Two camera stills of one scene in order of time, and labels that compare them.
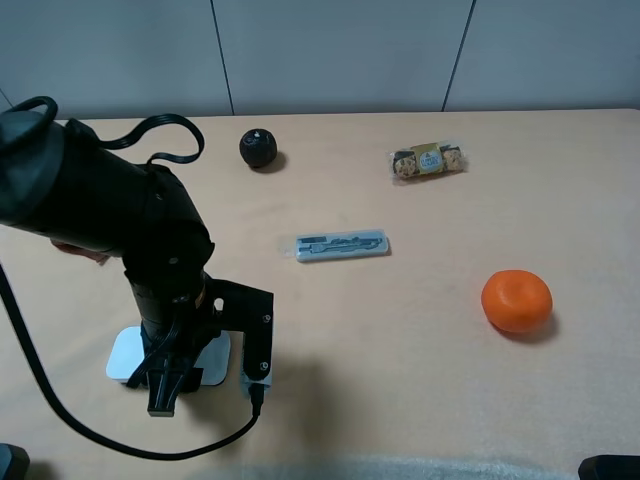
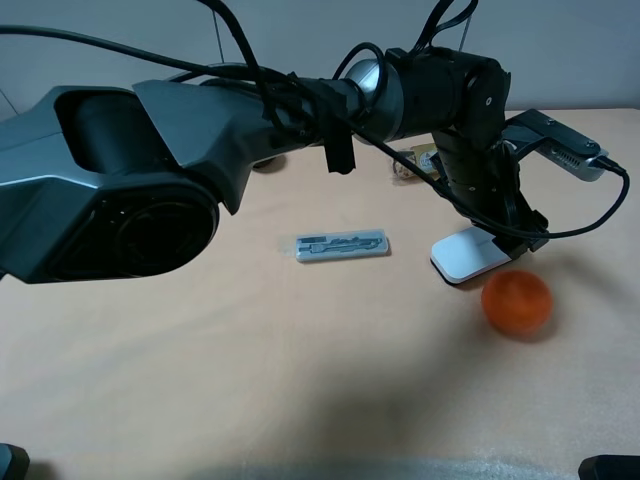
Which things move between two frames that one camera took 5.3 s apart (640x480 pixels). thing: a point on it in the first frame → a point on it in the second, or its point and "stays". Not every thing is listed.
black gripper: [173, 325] → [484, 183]
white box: [127, 356] → [465, 253]
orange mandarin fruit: [516, 300] stays
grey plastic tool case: [320, 246] stays
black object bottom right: [610, 467] stays
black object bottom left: [14, 462] stays
